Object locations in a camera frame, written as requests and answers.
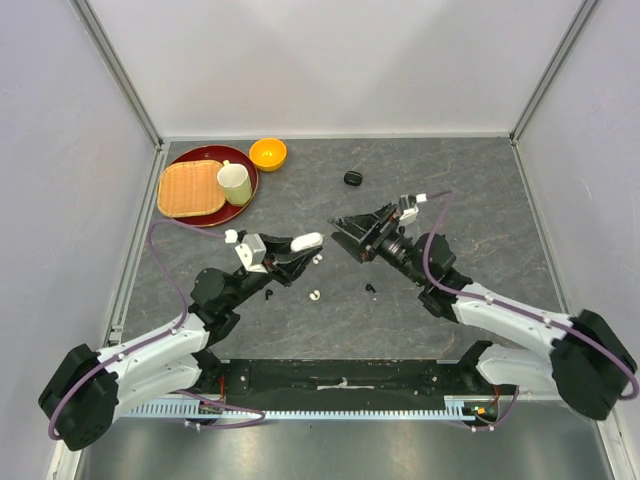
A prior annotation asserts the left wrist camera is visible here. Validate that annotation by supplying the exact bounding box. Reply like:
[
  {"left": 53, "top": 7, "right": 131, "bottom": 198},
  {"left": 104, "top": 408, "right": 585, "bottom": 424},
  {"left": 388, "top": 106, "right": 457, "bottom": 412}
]
[{"left": 235, "top": 234, "right": 267, "bottom": 274}]

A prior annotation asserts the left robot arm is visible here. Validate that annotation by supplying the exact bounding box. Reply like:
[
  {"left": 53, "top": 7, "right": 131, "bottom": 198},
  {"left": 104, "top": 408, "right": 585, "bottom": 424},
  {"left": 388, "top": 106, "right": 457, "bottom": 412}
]
[{"left": 38, "top": 231, "right": 323, "bottom": 451}]

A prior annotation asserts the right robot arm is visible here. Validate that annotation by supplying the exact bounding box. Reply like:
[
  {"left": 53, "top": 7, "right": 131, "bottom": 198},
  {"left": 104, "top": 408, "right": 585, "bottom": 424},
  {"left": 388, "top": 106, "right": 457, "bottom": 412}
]
[{"left": 328, "top": 204, "right": 639, "bottom": 420}]

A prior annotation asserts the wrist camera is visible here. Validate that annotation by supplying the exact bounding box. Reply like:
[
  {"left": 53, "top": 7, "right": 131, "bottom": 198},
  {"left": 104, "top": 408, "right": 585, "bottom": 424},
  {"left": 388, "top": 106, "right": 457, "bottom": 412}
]
[
  {"left": 235, "top": 234, "right": 267, "bottom": 274},
  {"left": 398, "top": 193, "right": 428, "bottom": 226}
]

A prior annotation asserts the black earbud charging case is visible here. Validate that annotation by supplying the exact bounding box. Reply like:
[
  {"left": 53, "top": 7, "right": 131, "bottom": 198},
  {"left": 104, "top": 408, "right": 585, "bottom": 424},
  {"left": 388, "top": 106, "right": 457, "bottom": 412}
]
[{"left": 343, "top": 170, "right": 363, "bottom": 187}]

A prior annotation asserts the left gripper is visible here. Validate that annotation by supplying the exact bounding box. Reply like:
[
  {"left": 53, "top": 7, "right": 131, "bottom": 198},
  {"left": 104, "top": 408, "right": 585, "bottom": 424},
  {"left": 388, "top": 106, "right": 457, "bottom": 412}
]
[{"left": 226, "top": 232, "right": 323, "bottom": 310}]

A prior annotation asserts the woven bamboo mat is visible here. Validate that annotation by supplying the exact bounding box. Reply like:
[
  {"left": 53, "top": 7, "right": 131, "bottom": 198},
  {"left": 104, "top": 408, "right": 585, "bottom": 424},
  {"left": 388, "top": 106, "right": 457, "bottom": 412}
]
[{"left": 157, "top": 160, "right": 226, "bottom": 218}]

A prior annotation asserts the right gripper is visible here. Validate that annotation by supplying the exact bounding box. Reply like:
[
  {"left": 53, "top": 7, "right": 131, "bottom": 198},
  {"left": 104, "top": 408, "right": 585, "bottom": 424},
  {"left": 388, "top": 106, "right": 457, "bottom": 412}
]
[{"left": 328, "top": 201, "right": 426, "bottom": 286}]

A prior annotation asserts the orange bowl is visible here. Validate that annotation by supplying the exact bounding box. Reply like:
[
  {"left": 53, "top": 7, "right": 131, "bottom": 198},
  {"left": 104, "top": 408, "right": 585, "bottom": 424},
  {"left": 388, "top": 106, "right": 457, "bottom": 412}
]
[{"left": 249, "top": 138, "right": 288, "bottom": 172}]

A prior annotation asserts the pale green cup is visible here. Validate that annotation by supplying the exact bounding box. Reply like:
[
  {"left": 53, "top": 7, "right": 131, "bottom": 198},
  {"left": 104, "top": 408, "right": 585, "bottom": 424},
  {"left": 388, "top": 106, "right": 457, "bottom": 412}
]
[{"left": 217, "top": 160, "right": 253, "bottom": 207}]

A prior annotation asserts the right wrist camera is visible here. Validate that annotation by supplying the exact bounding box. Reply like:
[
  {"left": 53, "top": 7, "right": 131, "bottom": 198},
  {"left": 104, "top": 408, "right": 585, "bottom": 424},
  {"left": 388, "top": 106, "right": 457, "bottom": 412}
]
[{"left": 398, "top": 193, "right": 428, "bottom": 226}]

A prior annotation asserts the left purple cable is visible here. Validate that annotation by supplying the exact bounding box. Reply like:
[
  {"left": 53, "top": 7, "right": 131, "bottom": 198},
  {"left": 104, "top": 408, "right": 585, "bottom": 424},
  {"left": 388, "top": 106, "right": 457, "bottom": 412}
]
[{"left": 47, "top": 219, "right": 236, "bottom": 441}]

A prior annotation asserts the slotted cable duct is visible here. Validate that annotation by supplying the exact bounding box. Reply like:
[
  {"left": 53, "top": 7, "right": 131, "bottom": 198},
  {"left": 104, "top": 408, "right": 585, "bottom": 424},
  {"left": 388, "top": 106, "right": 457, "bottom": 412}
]
[{"left": 124, "top": 394, "right": 506, "bottom": 420}]

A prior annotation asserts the red round tray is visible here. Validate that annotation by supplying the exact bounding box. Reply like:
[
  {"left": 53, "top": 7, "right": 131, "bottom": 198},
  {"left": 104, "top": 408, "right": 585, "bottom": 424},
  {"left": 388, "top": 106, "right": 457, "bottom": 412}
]
[{"left": 168, "top": 145, "right": 259, "bottom": 228}]

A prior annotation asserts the white earbud charging case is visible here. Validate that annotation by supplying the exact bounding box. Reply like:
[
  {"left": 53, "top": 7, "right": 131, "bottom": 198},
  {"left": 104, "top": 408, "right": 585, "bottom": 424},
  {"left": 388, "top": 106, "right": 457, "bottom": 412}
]
[{"left": 290, "top": 232, "right": 323, "bottom": 252}]

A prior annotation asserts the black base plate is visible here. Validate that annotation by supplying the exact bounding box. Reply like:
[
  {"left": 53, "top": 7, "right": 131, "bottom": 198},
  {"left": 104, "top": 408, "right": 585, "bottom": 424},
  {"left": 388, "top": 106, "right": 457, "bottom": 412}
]
[{"left": 196, "top": 359, "right": 515, "bottom": 397}]

